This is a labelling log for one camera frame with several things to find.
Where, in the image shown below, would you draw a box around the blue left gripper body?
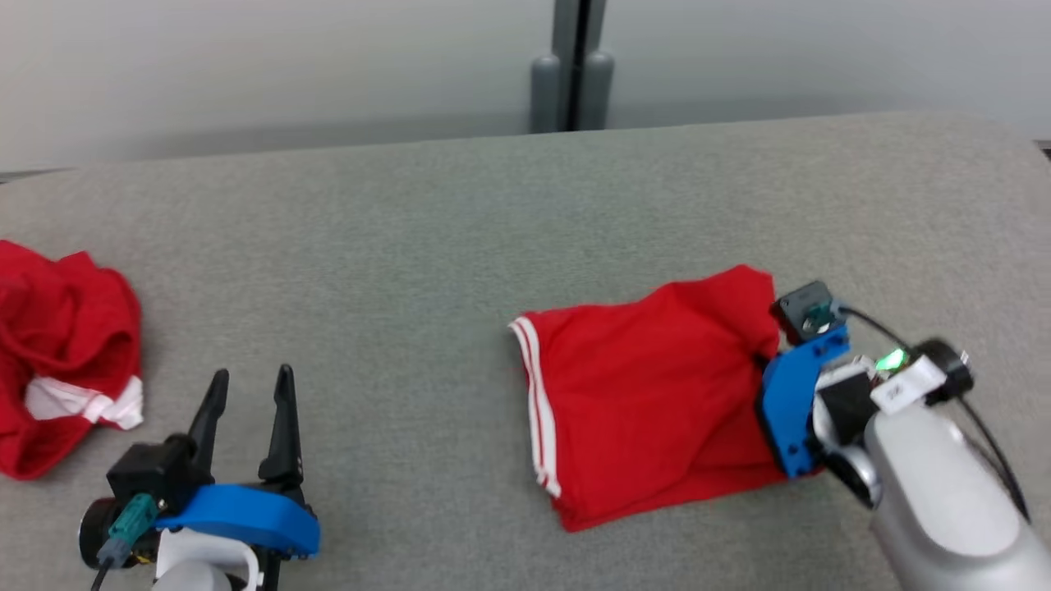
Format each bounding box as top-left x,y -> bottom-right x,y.
154,483 -> 322,561

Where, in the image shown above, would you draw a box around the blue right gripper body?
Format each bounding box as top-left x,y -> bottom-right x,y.
755,323 -> 851,479

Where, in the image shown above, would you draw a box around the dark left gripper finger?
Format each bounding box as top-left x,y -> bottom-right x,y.
187,369 -> 232,478
258,364 -> 304,493

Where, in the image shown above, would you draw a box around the red white lettered jersey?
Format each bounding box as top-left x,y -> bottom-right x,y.
507,263 -> 824,534

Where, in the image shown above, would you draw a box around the red white elastic shorts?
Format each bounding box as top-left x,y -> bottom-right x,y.
0,239 -> 145,482

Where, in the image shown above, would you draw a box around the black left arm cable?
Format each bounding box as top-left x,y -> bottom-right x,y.
89,492 -> 160,591

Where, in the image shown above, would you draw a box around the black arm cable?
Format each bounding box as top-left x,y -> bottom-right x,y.
89,492 -> 160,591
829,302 -> 1032,524

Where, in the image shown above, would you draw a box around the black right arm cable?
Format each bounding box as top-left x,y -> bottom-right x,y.
829,302 -> 1032,524

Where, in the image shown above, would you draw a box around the grey cylindrical post foot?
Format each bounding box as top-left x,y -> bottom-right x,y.
530,53 -> 564,134
579,50 -> 616,132

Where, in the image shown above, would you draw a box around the grey partition frame post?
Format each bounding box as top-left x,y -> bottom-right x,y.
551,0 -> 609,133

